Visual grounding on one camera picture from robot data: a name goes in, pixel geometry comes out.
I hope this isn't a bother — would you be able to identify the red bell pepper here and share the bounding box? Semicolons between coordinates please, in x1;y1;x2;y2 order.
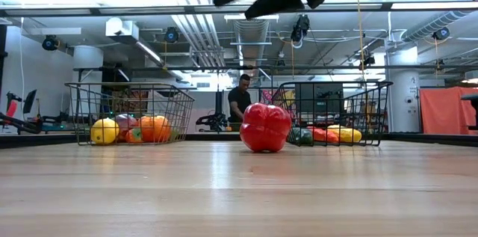
239;102;293;153

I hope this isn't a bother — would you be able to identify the dark red apple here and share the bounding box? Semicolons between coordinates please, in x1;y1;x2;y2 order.
114;113;139;143

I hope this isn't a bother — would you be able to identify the green cucumber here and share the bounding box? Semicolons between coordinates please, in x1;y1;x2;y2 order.
290;127;314;147

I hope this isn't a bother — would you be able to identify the yellow lemon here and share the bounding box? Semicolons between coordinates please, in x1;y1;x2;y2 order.
90;117;121;146

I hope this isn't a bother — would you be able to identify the orange tomato green stem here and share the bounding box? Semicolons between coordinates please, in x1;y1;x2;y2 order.
138;114;173;144

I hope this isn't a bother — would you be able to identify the small red-orange fruit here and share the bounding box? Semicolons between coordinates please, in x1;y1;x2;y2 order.
124;127;144;144

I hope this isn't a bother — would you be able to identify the yellow corn cob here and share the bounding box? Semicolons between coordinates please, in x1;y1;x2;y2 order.
327;124;363;144

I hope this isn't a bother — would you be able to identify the white ceiling air unit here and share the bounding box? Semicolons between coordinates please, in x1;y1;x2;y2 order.
105;16;140;38

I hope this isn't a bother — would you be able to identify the white round column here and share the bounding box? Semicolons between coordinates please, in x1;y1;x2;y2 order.
387;45;421;134
72;45;105;85

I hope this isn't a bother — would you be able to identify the black ceiling spotlight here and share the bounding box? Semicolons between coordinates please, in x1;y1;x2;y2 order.
41;34;60;52
432;26;451;42
164;26;181;44

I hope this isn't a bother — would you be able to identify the person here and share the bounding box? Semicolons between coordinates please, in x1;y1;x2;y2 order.
227;73;253;124

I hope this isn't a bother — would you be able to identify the black overhead light beam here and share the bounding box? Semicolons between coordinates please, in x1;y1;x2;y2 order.
0;0;478;19

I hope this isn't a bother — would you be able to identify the black background monitor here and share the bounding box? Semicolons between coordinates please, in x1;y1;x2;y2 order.
22;88;39;115

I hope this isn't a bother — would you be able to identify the orange fabric partition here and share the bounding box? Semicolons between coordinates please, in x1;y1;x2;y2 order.
419;86;478;136

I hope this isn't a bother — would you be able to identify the grey ceiling air duct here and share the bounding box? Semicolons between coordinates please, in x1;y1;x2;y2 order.
233;19;270;77

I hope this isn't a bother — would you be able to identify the black hanging ceiling camera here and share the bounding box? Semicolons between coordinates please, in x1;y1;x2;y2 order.
290;14;311;49

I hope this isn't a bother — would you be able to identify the bronze wire basket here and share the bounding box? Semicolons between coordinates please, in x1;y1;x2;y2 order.
64;81;196;147

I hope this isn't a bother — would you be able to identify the black wire basket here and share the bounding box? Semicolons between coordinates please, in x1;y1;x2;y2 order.
271;80;394;148

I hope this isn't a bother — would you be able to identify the silver spiral air duct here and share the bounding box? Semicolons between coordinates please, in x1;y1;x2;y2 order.
401;8;478;43

